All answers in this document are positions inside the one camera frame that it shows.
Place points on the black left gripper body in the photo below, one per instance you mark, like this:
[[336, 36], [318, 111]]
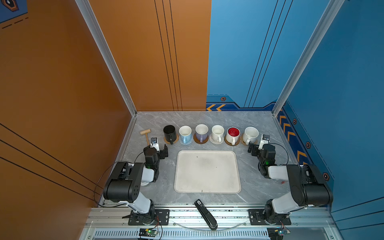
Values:
[[162, 155]]

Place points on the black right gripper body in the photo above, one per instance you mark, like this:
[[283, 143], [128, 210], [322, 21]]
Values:
[[255, 152]]

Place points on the black mug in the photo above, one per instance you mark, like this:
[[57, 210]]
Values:
[[170, 133]]

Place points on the woven rattan round coaster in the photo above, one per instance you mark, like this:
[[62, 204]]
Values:
[[175, 141]]

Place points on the dark brown round wooden coaster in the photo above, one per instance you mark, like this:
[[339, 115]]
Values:
[[230, 144]]

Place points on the red mug white handle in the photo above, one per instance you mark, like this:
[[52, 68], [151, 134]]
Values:
[[233, 134]]

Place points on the light blue mug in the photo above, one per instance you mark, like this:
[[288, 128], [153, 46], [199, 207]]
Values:
[[185, 131]]

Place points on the clear glass round coaster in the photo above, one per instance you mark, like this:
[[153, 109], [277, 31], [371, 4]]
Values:
[[186, 140]]

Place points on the purple mug white inside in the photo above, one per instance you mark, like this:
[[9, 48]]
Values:
[[202, 131]]

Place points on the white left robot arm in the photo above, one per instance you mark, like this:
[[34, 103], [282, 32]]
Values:
[[123, 185]]

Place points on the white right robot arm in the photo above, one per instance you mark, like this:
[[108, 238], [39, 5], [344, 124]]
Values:
[[307, 185]]

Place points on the cork paw print coaster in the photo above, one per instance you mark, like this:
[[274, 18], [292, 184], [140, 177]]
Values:
[[242, 141]]

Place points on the glossy brown round coaster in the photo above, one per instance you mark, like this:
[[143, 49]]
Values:
[[197, 140]]

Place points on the white woven round coaster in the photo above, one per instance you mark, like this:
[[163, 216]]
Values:
[[221, 140]]

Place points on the small wooden mallet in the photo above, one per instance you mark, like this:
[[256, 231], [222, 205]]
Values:
[[145, 133]]

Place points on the white round lid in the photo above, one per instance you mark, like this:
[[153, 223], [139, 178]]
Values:
[[145, 183]]

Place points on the beige serving tray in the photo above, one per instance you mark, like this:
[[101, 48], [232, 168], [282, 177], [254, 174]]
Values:
[[207, 172]]

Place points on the green circuit board left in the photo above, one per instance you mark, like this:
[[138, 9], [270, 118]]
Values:
[[148, 233]]

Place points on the black handheld scanner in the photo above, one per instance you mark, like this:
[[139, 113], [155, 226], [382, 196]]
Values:
[[207, 216]]

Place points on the circuit board right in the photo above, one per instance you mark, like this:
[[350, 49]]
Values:
[[277, 233]]

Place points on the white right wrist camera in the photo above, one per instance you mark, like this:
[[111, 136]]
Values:
[[265, 139]]

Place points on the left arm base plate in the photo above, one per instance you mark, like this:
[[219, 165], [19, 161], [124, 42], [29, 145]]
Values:
[[161, 216]]

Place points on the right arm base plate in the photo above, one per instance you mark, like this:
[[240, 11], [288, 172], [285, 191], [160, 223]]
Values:
[[259, 217]]

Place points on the aluminium front rail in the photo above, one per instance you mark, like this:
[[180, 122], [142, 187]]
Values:
[[225, 215]]

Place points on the aluminium corner post right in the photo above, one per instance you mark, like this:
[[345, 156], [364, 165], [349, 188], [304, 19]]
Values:
[[318, 34]]

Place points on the aluminium corner post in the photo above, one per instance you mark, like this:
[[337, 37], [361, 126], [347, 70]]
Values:
[[318, 34], [99, 38]]

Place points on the aluminium corner post left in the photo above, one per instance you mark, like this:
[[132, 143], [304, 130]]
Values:
[[99, 38]]

